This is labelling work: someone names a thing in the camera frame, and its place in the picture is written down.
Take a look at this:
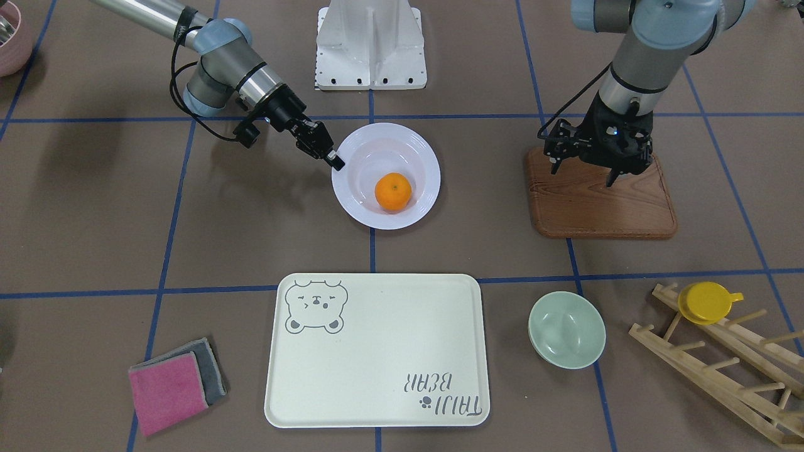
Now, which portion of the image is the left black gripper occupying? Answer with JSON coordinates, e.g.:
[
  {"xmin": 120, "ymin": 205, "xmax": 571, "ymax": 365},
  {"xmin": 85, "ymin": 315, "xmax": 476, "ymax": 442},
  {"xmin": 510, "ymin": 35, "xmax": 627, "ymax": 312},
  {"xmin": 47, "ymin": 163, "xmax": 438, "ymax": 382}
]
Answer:
[{"xmin": 550, "ymin": 97, "xmax": 654, "ymax": 188}]

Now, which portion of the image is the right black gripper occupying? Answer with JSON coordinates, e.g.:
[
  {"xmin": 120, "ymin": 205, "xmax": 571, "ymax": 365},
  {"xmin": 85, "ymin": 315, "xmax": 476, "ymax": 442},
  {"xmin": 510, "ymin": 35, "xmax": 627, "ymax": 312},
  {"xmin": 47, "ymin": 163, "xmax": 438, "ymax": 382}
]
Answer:
[{"xmin": 251, "ymin": 85, "xmax": 345, "ymax": 171}]

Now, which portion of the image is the white round plate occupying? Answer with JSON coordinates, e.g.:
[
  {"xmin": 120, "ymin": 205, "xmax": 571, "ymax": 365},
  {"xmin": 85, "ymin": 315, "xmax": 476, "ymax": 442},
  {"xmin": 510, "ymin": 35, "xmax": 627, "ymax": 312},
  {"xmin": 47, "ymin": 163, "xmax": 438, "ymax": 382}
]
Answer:
[{"xmin": 331, "ymin": 122, "xmax": 440, "ymax": 230}]

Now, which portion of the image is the orange fruit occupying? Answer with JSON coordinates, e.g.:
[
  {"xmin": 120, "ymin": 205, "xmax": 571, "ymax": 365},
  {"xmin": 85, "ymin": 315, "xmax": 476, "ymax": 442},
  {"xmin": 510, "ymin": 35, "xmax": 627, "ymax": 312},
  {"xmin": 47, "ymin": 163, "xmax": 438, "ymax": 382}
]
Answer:
[{"xmin": 374, "ymin": 172, "xmax": 413, "ymax": 212}]

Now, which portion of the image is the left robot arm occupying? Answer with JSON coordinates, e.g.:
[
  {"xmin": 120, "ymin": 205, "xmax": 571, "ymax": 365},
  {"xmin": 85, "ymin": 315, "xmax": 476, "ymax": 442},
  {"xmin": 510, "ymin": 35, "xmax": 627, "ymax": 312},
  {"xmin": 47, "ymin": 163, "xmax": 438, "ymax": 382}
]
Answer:
[{"xmin": 539, "ymin": 1, "xmax": 755, "ymax": 186}]

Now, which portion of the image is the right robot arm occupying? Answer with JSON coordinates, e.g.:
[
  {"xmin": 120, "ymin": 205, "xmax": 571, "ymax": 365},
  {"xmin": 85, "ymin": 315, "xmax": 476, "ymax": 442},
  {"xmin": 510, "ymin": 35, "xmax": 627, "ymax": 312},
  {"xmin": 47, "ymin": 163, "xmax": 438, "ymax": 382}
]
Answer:
[{"xmin": 98, "ymin": 1, "xmax": 344, "ymax": 171}]

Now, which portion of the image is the cream bear tray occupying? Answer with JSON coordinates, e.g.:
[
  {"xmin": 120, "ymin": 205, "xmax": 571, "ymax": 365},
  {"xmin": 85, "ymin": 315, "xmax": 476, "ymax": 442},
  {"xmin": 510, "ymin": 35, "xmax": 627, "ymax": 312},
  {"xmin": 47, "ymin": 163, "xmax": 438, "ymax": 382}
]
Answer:
[{"xmin": 264, "ymin": 274, "xmax": 491, "ymax": 428}]

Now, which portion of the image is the wooden cutting board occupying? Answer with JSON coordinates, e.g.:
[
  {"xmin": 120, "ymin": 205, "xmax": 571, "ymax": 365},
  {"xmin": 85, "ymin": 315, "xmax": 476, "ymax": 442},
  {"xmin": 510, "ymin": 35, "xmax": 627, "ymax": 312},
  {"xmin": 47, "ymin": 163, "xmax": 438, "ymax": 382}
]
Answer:
[{"xmin": 524, "ymin": 147, "xmax": 678, "ymax": 240}]

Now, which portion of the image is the green bowl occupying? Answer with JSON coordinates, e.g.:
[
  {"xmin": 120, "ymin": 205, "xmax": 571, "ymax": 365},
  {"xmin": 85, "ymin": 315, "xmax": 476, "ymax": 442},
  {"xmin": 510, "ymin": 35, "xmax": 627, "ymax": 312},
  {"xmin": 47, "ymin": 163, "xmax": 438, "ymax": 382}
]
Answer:
[{"xmin": 528, "ymin": 290, "xmax": 607, "ymax": 370}]

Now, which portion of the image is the yellow cup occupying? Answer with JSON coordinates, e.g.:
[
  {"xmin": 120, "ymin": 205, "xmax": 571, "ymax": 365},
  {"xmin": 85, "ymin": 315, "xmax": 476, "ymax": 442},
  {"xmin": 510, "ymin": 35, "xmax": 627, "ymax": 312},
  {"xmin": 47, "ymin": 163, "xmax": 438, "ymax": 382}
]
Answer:
[{"xmin": 677, "ymin": 281, "xmax": 744, "ymax": 325}]

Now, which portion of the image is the grey cloth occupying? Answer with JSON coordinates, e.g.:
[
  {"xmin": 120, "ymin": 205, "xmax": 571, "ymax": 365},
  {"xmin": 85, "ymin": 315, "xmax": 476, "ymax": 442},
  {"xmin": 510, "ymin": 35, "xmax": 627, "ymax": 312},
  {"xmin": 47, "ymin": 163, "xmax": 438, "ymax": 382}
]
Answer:
[{"xmin": 129, "ymin": 337, "xmax": 227, "ymax": 406}]

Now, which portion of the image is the pink cloth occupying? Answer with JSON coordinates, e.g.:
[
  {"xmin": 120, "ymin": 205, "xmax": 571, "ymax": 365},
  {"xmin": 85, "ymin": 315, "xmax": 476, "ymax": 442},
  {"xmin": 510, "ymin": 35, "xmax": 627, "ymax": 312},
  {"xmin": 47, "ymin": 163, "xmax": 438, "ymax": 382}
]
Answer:
[{"xmin": 128, "ymin": 352, "xmax": 209, "ymax": 436}]

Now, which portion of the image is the wooden dish rack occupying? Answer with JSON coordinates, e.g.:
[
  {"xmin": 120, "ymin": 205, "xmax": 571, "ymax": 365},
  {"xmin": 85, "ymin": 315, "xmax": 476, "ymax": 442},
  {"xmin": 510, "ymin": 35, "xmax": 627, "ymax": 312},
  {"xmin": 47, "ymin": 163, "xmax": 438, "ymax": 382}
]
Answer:
[{"xmin": 629, "ymin": 284, "xmax": 803, "ymax": 451}]

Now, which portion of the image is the pink bowl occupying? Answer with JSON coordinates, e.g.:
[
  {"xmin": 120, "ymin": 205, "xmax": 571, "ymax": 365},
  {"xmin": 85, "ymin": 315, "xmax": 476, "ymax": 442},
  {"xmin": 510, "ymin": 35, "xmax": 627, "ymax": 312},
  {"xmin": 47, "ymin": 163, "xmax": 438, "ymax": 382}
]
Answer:
[{"xmin": 1, "ymin": 1, "xmax": 34, "ymax": 78}]

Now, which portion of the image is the metal spoon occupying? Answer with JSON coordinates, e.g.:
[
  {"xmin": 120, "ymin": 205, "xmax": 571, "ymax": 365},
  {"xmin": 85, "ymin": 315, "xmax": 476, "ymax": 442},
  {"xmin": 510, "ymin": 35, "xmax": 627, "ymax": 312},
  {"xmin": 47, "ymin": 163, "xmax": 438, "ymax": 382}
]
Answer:
[{"xmin": 0, "ymin": 14, "xmax": 16, "ymax": 45}]

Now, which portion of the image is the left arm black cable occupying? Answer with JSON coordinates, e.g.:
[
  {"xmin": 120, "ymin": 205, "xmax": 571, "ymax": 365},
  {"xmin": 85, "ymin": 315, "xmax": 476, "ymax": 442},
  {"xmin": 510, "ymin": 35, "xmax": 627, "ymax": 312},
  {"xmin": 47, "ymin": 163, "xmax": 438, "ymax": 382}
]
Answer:
[{"xmin": 537, "ymin": 63, "xmax": 613, "ymax": 142}]

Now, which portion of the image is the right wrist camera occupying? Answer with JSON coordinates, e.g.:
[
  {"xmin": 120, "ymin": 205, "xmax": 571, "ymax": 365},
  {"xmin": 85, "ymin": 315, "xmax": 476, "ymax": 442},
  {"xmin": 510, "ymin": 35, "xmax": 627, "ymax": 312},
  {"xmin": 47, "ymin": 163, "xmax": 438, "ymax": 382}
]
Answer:
[{"xmin": 233, "ymin": 116, "xmax": 271, "ymax": 149}]

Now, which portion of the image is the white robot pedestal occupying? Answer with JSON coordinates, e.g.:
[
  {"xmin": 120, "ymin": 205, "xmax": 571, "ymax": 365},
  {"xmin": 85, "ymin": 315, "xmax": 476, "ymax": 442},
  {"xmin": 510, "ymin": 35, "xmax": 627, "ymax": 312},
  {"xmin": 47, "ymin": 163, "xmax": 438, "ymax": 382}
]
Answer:
[{"xmin": 314, "ymin": 1, "xmax": 428, "ymax": 91}]

